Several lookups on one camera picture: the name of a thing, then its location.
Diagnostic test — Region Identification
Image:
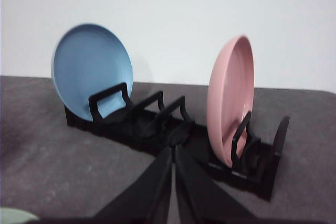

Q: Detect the black dish rack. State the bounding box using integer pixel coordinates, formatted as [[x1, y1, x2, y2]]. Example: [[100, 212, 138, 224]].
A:
[[65, 83, 290, 201]]

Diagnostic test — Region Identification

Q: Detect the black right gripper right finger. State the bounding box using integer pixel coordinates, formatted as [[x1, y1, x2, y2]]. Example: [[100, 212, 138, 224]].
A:
[[175, 145, 260, 224]]

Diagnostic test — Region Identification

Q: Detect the green plate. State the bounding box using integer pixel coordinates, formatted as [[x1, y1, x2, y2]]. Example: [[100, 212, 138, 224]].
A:
[[0, 207, 40, 224]]

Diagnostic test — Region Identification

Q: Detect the blue plate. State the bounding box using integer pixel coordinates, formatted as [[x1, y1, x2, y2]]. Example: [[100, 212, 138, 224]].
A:
[[51, 24, 133, 121]]

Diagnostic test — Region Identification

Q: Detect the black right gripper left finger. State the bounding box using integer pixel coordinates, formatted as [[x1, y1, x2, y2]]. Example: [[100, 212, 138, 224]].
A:
[[92, 146, 174, 224]]

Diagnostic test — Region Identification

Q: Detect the pink plate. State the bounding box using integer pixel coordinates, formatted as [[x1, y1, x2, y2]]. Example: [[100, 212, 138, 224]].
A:
[[208, 35, 255, 168]]

